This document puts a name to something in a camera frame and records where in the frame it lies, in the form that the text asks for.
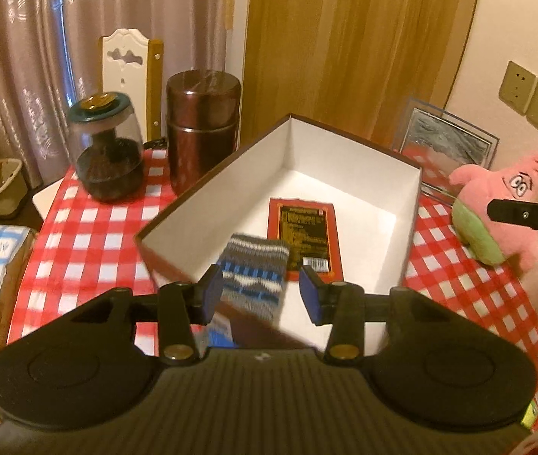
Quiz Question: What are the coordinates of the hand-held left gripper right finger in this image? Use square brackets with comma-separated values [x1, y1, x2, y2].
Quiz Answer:
[299, 265, 455, 361]

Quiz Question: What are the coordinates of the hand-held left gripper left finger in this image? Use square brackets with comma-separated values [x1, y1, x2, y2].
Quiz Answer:
[67, 264, 225, 366]

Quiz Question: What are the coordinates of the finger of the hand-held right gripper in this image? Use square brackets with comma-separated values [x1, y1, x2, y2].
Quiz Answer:
[486, 198, 538, 240]

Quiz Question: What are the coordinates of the grey patterned sock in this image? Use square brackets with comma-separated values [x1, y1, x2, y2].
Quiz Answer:
[193, 233, 291, 349]

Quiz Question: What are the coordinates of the brown cardboard box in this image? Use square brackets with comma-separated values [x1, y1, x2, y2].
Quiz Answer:
[135, 113, 424, 356]

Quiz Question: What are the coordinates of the pink starfish plush toy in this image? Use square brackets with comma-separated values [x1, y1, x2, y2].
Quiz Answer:
[448, 148, 538, 273]

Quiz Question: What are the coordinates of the red flat packet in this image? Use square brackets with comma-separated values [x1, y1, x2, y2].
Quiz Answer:
[267, 196, 344, 285]

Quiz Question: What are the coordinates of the red checkered tablecloth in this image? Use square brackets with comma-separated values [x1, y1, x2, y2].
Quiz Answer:
[7, 144, 538, 437]

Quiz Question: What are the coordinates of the brown metal canister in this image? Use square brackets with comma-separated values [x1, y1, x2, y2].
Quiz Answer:
[165, 70, 242, 196]

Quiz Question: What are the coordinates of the glass jar with green lid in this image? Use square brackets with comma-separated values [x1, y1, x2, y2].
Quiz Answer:
[67, 91, 145, 204]

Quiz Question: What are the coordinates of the white stool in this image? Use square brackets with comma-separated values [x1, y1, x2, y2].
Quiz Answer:
[32, 180, 68, 221]

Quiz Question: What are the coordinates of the yellow wooden slat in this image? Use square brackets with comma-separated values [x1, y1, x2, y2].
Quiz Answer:
[148, 40, 164, 140]

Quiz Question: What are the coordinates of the white chair back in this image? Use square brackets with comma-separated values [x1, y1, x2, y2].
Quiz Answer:
[97, 28, 150, 143]

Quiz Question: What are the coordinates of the wooden door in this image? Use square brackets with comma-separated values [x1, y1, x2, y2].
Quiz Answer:
[241, 0, 483, 152]

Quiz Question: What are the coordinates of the beige patterned curtain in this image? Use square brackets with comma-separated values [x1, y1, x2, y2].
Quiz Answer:
[0, 0, 236, 190]

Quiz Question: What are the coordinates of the glass picture frame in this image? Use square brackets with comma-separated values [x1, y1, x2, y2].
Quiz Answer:
[392, 97, 500, 200]

